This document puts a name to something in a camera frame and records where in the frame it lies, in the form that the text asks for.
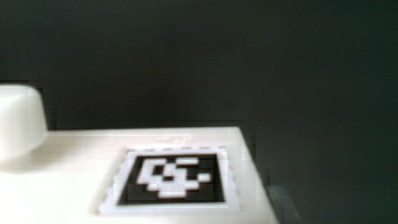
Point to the white drawer tray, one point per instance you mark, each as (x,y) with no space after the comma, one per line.
(128,176)

